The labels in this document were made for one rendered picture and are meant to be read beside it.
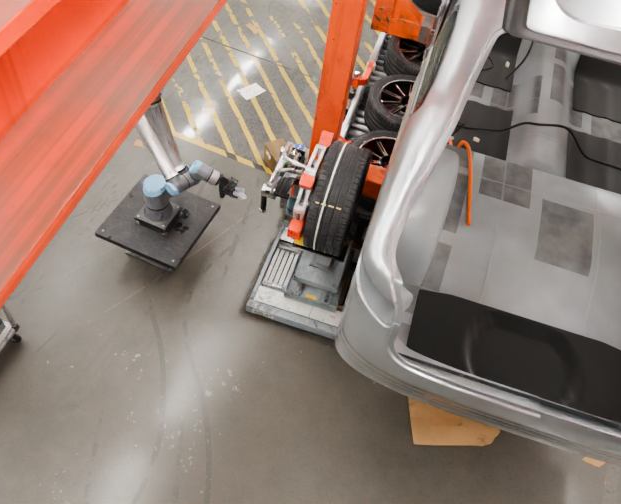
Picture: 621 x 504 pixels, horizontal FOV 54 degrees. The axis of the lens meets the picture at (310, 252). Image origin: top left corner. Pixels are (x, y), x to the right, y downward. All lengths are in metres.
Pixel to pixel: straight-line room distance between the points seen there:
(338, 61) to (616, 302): 1.98
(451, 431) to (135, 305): 2.17
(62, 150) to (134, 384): 3.20
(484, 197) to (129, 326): 2.34
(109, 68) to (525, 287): 2.86
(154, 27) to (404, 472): 3.22
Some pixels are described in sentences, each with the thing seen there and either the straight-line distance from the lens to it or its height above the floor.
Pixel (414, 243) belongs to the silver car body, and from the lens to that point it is 3.16.
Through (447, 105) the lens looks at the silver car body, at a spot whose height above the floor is 1.83.
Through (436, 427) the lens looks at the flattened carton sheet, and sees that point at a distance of 3.97.
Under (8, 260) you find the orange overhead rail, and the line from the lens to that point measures 0.70.
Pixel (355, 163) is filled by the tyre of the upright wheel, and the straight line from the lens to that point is 3.41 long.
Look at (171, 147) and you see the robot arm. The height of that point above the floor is 0.80.
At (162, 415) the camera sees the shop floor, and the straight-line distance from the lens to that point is 3.83.
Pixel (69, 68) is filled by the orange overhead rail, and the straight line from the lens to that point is 0.91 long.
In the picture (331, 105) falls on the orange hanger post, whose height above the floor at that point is 1.19.
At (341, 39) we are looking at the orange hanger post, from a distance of 3.46.
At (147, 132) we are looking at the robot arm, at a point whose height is 1.00.
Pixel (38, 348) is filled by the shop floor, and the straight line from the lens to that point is 4.16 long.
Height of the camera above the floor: 3.54
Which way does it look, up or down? 53 degrees down
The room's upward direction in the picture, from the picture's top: 11 degrees clockwise
